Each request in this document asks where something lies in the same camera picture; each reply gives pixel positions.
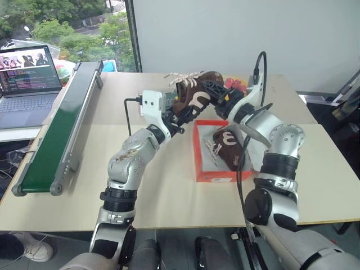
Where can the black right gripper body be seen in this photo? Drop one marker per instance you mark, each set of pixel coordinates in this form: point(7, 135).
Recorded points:
point(229, 104)

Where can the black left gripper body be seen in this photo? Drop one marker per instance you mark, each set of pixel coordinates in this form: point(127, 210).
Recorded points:
point(175, 121)

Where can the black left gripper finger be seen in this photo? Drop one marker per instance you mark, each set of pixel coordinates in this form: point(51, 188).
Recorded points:
point(188, 112)
point(195, 118)

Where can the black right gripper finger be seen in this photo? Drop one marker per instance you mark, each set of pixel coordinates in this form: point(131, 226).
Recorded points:
point(216, 100)
point(215, 87)

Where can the brown shoe with white laces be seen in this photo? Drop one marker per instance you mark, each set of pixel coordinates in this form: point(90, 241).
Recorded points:
point(194, 95)
point(229, 152)

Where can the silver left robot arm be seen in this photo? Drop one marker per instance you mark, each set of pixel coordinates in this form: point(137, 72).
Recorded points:
point(126, 163)

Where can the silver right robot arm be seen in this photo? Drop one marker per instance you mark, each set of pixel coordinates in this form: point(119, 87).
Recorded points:
point(281, 157)

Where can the orange shoebox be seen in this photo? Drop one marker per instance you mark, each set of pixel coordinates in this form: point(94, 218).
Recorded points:
point(216, 177)

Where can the red and yellow small items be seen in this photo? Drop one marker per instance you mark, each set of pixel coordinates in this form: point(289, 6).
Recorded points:
point(235, 83)

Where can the blue plastic object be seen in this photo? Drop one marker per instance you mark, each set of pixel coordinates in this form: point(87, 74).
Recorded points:
point(109, 66)

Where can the dark side furniture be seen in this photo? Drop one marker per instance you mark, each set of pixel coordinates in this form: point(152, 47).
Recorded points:
point(332, 107)

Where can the green conveyor belt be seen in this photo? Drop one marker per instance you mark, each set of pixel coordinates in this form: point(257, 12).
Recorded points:
point(56, 135)

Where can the colourful plastic bag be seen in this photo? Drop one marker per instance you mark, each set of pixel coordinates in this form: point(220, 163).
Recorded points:
point(63, 71)

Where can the grey open laptop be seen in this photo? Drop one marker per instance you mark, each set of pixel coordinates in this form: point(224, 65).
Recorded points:
point(25, 92)

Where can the white side table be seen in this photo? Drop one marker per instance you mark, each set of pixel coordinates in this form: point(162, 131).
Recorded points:
point(19, 133)

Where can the white sneaker of bystander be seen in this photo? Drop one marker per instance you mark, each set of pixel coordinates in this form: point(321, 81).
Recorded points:
point(33, 247)

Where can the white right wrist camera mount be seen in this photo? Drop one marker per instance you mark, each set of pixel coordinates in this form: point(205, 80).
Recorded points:
point(254, 92)

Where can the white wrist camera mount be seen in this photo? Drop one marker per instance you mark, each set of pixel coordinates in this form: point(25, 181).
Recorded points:
point(150, 105)
point(254, 92)

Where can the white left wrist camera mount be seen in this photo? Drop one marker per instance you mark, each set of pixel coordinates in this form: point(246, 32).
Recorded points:
point(150, 105)

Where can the black window frame post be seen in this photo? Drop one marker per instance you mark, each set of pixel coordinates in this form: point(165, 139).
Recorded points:
point(133, 36)

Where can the black robot stand frame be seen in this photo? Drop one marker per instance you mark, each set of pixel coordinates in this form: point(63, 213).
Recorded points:
point(249, 247)

